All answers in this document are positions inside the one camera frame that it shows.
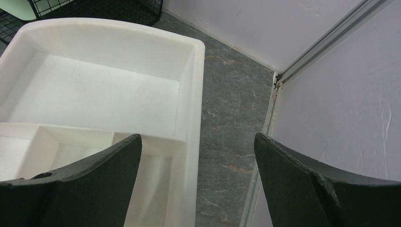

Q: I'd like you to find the light green clipboard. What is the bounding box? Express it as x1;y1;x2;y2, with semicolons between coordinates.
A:
0;0;76;21

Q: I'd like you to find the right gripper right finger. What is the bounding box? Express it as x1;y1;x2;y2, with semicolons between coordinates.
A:
254;133;401;227

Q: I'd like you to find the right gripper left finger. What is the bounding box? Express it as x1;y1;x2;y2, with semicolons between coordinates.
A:
0;134;142;227

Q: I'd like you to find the white plastic drawer organizer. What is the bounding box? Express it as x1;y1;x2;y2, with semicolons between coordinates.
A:
0;18;205;227

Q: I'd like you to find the black wire mesh organizer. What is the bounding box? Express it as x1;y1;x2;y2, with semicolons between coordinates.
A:
0;0;163;44

